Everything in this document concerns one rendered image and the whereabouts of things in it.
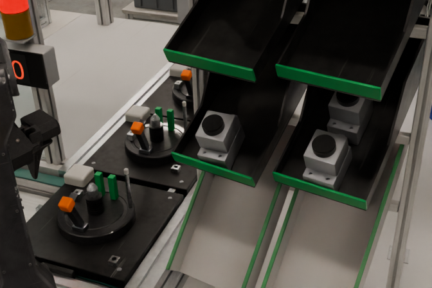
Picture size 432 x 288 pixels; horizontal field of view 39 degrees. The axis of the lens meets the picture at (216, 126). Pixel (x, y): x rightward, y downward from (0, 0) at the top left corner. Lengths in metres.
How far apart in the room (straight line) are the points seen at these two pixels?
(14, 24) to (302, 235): 0.62
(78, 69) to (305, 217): 1.17
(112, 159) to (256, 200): 0.43
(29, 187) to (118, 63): 0.73
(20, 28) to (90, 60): 0.87
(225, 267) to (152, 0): 2.24
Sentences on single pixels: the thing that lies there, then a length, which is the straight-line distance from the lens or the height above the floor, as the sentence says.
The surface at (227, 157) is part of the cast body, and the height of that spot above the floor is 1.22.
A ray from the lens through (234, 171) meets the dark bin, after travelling 0.86.
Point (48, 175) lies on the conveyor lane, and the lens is 1.33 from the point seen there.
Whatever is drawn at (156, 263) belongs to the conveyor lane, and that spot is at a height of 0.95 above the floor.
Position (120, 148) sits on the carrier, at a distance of 1.34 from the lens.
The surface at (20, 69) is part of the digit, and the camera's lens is 1.19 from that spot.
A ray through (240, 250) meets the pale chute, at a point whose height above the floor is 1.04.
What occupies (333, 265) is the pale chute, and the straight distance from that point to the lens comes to 0.94.
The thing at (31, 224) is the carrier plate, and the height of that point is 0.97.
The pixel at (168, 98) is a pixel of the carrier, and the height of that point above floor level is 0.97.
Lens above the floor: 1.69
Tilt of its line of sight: 31 degrees down
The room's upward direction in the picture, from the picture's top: 2 degrees counter-clockwise
